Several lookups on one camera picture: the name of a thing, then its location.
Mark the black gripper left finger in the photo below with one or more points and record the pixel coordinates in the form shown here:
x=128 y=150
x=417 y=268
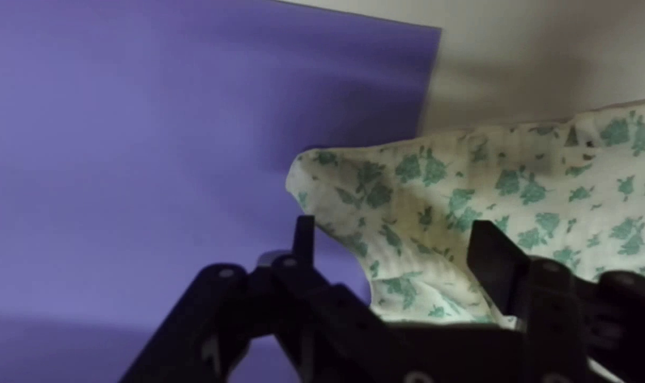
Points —
x=265 y=310

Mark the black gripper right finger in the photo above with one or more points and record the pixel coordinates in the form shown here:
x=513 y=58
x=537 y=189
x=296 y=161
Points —
x=547 y=310

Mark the white green floral cloth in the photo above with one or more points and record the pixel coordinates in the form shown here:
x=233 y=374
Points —
x=492 y=213

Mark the purple paper sheet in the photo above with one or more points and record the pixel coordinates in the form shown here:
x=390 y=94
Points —
x=159 y=161

